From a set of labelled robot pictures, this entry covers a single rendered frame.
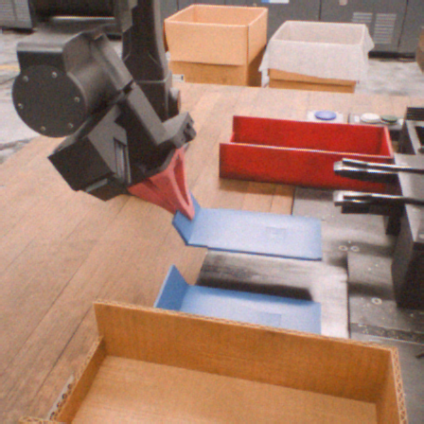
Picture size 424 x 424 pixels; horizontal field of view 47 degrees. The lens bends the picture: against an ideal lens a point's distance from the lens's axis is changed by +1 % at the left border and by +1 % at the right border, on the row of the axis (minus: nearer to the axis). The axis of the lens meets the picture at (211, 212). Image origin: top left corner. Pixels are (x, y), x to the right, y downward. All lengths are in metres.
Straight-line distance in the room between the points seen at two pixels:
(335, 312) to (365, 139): 0.40
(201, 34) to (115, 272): 2.34
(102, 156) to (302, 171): 0.40
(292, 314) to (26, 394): 0.25
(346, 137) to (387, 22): 4.24
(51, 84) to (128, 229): 0.30
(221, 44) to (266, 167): 2.10
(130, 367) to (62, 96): 0.24
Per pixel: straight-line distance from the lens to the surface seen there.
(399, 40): 5.09
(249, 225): 0.52
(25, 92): 0.40
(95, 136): 0.39
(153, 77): 0.69
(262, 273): 0.53
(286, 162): 0.72
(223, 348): 0.42
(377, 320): 0.53
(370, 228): 0.67
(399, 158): 0.66
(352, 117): 0.94
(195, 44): 2.84
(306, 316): 0.48
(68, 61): 0.39
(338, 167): 0.62
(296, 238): 0.51
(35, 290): 0.57
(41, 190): 0.76
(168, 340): 0.43
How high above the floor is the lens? 1.26
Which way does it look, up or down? 32 degrees down
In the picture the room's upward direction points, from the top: straight up
